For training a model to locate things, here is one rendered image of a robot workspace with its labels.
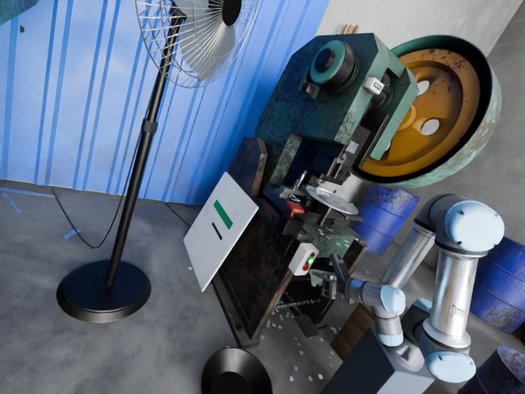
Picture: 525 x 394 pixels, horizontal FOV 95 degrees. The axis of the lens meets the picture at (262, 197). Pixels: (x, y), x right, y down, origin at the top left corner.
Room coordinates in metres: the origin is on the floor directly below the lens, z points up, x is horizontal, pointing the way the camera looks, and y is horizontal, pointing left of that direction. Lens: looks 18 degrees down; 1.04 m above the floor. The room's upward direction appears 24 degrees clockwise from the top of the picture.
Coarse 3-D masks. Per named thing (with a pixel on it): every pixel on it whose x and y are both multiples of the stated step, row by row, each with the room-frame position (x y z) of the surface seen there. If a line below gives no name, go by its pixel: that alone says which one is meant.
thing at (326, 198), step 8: (312, 192) 1.24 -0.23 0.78; (320, 192) 1.30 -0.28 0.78; (328, 192) 1.38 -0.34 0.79; (320, 200) 1.15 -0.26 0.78; (328, 200) 1.19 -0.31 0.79; (336, 200) 1.25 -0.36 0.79; (344, 200) 1.35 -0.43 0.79; (336, 208) 1.10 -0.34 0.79; (344, 208) 1.18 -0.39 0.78; (352, 208) 1.25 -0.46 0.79
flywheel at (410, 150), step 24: (432, 48) 1.56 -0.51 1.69; (432, 72) 1.54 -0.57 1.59; (456, 72) 1.42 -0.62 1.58; (432, 96) 1.49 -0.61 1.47; (456, 96) 1.40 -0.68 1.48; (480, 96) 1.30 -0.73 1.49; (408, 120) 1.49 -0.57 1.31; (456, 120) 1.35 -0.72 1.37; (480, 120) 1.33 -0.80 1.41; (408, 144) 1.47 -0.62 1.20; (432, 144) 1.38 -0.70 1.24; (456, 144) 1.27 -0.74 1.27; (360, 168) 1.58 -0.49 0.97; (384, 168) 1.47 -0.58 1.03; (408, 168) 1.38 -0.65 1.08; (432, 168) 1.35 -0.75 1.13
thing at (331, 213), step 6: (318, 210) 1.22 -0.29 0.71; (324, 210) 1.19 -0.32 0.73; (330, 210) 1.18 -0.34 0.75; (336, 210) 1.12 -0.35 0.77; (324, 216) 1.18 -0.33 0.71; (330, 216) 1.20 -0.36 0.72; (336, 216) 1.22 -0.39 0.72; (342, 216) 1.08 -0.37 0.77; (348, 216) 1.09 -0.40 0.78; (354, 216) 1.13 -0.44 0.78; (318, 222) 1.19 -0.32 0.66; (324, 222) 1.18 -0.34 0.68; (330, 222) 1.21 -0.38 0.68
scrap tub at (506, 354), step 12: (504, 348) 1.12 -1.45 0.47; (492, 360) 1.02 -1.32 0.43; (504, 360) 1.13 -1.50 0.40; (516, 360) 1.12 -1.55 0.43; (480, 372) 1.03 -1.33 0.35; (492, 372) 0.98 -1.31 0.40; (504, 372) 0.94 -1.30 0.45; (516, 372) 1.11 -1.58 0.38; (468, 384) 1.04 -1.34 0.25; (480, 384) 0.97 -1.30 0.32; (492, 384) 0.94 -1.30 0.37; (504, 384) 0.91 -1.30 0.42; (516, 384) 0.89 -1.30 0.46
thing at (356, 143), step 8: (360, 128) 1.27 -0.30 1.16; (360, 136) 1.29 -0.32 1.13; (352, 144) 1.27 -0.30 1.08; (360, 144) 1.31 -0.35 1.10; (320, 152) 1.32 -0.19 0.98; (352, 152) 1.29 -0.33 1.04; (320, 160) 1.30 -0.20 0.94; (328, 160) 1.26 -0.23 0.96; (336, 160) 1.23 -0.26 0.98; (344, 160) 1.25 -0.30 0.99; (352, 160) 1.31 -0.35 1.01; (320, 168) 1.28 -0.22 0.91; (328, 168) 1.24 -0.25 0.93; (336, 168) 1.24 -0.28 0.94; (344, 168) 1.24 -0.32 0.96; (328, 176) 1.24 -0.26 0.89; (336, 176) 1.23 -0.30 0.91; (344, 176) 1.26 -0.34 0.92
